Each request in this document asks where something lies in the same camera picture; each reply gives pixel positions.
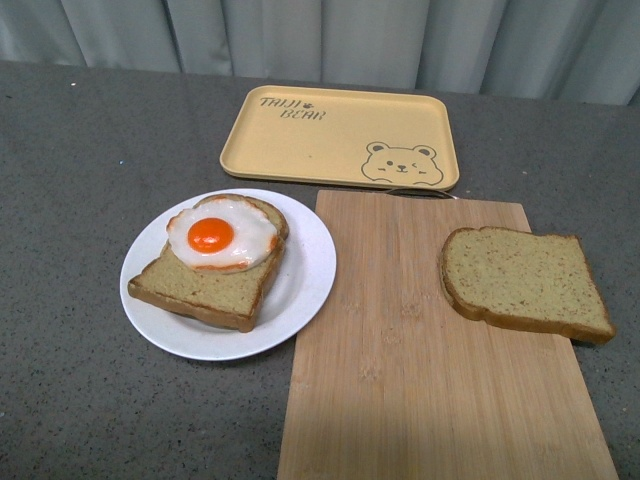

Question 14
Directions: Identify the white round plate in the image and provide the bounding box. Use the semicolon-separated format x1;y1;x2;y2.
120;188;336;361

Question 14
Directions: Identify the bread slice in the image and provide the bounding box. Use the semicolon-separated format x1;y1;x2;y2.
127;194;289;332
439;226;616;344

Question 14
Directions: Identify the fried egg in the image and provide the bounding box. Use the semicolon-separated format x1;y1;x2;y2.
166;196;278;273

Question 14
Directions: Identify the yellow bear tray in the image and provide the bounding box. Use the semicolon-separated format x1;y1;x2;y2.
220;85;459;190

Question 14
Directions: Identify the wooden cutting board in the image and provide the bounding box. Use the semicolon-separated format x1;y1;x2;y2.
278;190;617;479

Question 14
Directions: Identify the grey curtain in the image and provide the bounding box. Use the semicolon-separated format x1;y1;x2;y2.
1;1;639;105

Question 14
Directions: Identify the metal cutting board handle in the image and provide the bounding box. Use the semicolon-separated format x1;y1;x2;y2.
384;188;458;200

